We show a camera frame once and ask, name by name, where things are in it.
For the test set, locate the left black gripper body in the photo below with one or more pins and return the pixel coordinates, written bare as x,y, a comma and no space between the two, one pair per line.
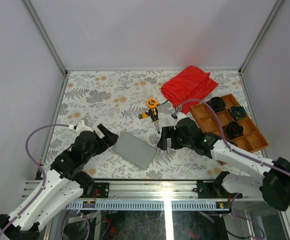
98,147

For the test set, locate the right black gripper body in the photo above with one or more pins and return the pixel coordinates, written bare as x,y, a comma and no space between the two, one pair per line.
180,141

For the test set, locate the grey plastic tool case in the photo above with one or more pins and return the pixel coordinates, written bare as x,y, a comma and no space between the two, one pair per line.
134,150

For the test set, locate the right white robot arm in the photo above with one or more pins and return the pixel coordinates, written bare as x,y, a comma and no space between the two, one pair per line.
266,178

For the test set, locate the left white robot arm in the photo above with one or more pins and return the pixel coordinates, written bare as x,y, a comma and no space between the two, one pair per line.
63,182

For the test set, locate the black yellow screwdriver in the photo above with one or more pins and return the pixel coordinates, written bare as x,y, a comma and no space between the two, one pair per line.
153,113

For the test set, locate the black tape roll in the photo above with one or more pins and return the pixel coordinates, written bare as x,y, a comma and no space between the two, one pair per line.
178,108

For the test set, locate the hex key set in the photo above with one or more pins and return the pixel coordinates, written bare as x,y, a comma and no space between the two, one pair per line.
143,115

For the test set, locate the orange tape measure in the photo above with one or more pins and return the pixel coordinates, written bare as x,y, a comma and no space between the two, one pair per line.
152,103

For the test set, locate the black spinning top upper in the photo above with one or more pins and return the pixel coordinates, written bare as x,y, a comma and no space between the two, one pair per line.
217,104

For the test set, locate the black orange spinning top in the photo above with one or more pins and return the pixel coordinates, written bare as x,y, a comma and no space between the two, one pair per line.
234,130

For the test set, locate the red folded cloth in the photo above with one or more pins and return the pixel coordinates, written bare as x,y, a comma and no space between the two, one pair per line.
191,83

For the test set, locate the wooden compartment tray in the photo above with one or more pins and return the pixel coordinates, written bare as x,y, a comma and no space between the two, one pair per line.
225,114

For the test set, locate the green black spinning top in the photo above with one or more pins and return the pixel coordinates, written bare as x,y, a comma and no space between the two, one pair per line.
237,113

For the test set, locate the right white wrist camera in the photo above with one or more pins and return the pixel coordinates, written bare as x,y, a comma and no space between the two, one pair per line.
178,116

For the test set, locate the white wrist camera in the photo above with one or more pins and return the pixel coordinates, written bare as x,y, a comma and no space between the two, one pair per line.
178,116
80,127

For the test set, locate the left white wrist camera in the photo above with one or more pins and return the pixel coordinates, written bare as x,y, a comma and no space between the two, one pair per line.
80,127

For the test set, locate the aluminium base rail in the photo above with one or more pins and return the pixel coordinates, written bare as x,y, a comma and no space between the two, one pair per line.
139,195

